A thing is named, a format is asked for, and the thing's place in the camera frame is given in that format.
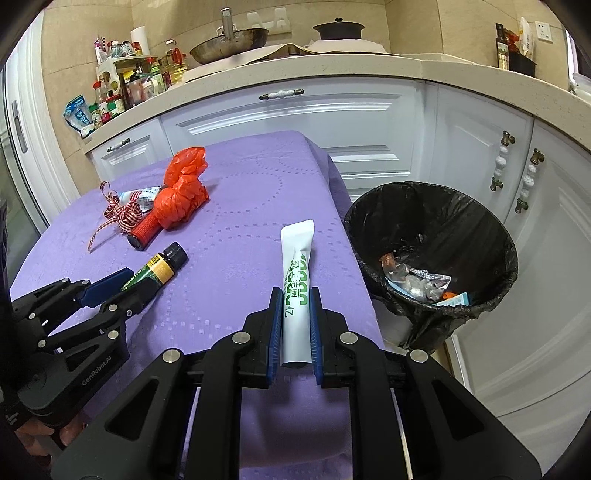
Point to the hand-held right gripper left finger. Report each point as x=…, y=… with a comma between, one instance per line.
x=275, y=337

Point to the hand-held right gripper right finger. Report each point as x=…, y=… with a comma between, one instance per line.
x=315, y=337

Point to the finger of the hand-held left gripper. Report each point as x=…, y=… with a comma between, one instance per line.
x=108, y=286
x=124, y=309

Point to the green bottle with yellow label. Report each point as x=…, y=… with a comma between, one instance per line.
x=157, y=267

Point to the white tube with green print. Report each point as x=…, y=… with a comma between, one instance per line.
x=295, y=277

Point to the red ribbed cylinder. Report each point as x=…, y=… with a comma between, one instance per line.
x=145, y=230

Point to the red white checked ribbon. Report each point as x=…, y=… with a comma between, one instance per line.
x=124, y=214

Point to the white trash bin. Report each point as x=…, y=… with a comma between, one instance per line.
x=392, y=327

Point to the blue white stick packet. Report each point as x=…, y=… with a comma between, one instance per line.
x=396, y=284

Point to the white blue snack packet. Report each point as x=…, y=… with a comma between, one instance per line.
x=145, y=196

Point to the pink clear wrapper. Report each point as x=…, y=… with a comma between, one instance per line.
x=388, y=262

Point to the red plastic bag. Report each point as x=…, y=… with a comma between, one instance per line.
x=182, y=198

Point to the clear silvery wrapper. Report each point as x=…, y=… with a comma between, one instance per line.
x=431, y=279

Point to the black-lined trash bin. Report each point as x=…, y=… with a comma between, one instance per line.
x=438, y=221

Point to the person's left hand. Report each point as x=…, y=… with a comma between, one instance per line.
x=41, y=436

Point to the narrow white cabinet door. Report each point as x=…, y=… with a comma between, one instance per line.
x=129, y=164

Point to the purple tablecloth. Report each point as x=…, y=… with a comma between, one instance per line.
x=231, y=198

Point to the blue white bag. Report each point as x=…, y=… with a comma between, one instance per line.
x=78, y=117

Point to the cluster of condiment jars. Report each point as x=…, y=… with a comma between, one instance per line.
x=113, y=104

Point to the wide white cabinet door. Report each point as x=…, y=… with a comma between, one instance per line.
x=277, y=124

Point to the cream spice rack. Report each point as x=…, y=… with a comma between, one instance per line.
x=106, y=74

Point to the yellow cooking oil bottle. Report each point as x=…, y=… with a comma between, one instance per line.
x=174, y=67

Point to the paper towel roll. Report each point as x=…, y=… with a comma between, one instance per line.
x=140, y=41

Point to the brown stove cover paper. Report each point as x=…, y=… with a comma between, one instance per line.
x=249, y=60

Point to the steel wok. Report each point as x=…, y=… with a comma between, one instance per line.
x=231, y=46

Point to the white stove cover paper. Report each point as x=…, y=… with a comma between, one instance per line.
x=346, y=46

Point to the speckled stone countertop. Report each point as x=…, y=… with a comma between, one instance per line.
x=461, y=69

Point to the black pot with lid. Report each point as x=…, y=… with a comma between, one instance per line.
x=338, y=30

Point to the dark olive oil bottle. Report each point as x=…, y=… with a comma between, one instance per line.
x=502, y=50

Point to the black storage box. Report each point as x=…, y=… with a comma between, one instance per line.
x=522, y=64

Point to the red packets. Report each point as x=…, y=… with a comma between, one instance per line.
x=512, y=39

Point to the white yellow paper bag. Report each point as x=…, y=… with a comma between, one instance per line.
x=526, y=37

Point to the white wall holder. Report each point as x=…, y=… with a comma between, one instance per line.
x=270, y=25

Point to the white wall socket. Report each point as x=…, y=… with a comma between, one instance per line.
x=543, y=31

